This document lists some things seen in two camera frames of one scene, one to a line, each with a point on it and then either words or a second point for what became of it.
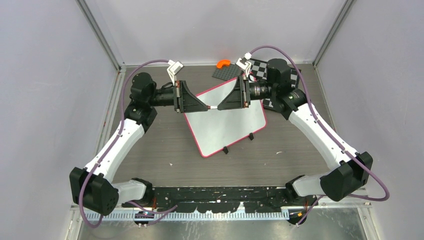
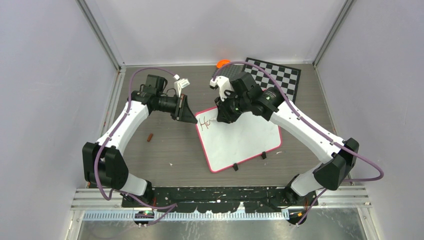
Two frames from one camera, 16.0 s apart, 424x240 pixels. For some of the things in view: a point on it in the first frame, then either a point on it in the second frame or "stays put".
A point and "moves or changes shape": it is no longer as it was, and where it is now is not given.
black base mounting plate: [220, 199] stays put
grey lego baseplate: [228, 72] stays put
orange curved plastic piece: [221, 62] stays put
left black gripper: [184, 101] to [183, 112]
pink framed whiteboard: [213, 129] moves or changes shape
